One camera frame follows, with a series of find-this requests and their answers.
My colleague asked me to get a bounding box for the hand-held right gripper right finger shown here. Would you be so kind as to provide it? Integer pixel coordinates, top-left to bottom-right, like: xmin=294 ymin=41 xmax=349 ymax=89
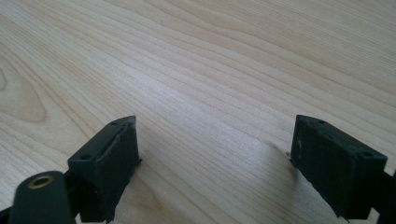
xmin=290 ymin=114 xmax=389 ymax=220

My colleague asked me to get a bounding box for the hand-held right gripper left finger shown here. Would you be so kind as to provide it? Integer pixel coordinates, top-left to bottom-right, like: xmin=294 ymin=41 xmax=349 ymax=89
xmin=66 ymin=115 xmax=143 ymax=224

